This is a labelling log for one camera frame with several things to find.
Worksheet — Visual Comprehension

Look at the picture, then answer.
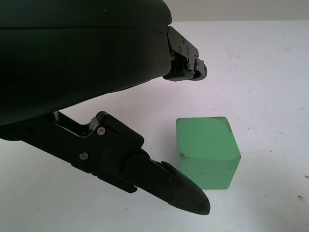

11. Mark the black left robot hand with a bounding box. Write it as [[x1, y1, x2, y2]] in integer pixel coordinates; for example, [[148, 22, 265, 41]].
[[0, 0, 211, 216]]

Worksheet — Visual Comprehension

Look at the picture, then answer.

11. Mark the green wooden block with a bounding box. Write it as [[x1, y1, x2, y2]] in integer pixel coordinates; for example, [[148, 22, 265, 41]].
[[176, 116, 242, 190]]

